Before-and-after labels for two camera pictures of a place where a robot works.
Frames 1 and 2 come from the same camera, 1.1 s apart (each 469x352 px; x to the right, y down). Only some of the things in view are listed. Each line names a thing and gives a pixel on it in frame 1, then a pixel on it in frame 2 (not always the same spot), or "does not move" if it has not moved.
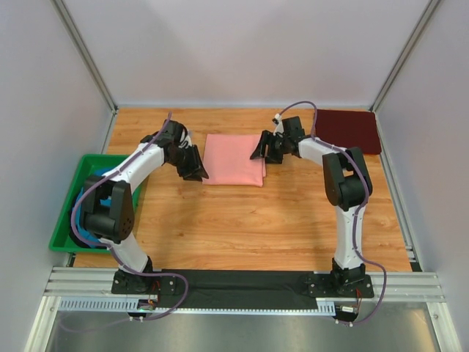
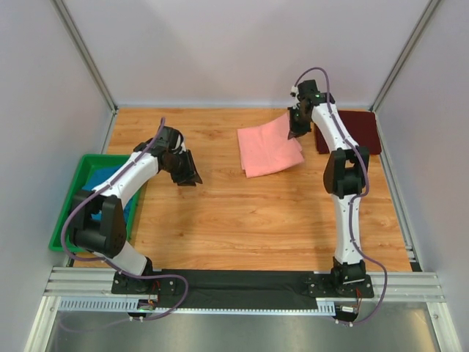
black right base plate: [335, 286] does not move
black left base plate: [126, 282] does not move
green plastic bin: [63, 240] does not move
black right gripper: [271, 145] -> [297, 119]
